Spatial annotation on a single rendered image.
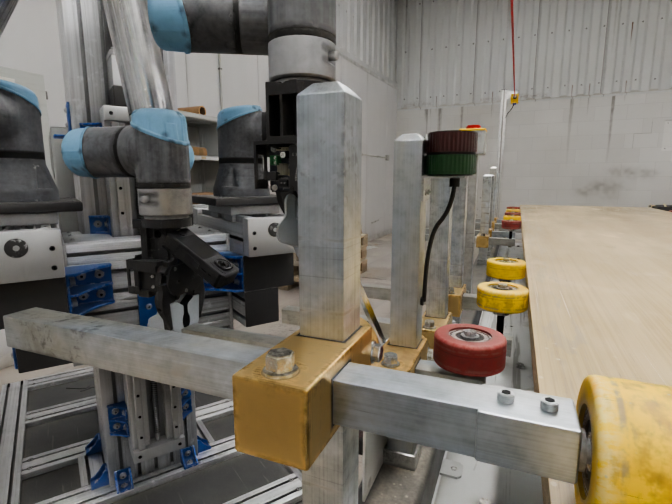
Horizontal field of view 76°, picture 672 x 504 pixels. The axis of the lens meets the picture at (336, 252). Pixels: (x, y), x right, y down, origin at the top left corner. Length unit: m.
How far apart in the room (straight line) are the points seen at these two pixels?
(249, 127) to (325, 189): 0.87
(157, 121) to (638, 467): 0.61
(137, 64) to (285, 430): 0.70
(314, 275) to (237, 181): 0.84
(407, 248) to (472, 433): 0.31
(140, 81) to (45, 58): 2.47
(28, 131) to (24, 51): 2.19
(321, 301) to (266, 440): 0.10
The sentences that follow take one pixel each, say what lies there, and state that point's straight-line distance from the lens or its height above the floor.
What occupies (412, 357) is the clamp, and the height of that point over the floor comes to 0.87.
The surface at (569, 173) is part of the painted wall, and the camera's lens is 8.40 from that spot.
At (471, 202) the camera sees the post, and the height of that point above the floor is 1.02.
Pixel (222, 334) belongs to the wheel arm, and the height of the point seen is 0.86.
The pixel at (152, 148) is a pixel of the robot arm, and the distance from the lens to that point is 0.65.
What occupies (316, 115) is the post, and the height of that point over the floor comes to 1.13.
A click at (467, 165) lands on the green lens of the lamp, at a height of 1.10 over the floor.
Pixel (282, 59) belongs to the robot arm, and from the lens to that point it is 0.49.
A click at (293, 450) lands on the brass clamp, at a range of 0.27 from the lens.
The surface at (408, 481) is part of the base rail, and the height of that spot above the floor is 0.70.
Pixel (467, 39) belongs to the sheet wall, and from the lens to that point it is 8.87.
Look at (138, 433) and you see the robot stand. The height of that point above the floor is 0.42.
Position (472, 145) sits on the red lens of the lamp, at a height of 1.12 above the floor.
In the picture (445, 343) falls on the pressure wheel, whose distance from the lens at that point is 0.50.
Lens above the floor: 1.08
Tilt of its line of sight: 10 degrees down
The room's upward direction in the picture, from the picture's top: straight up
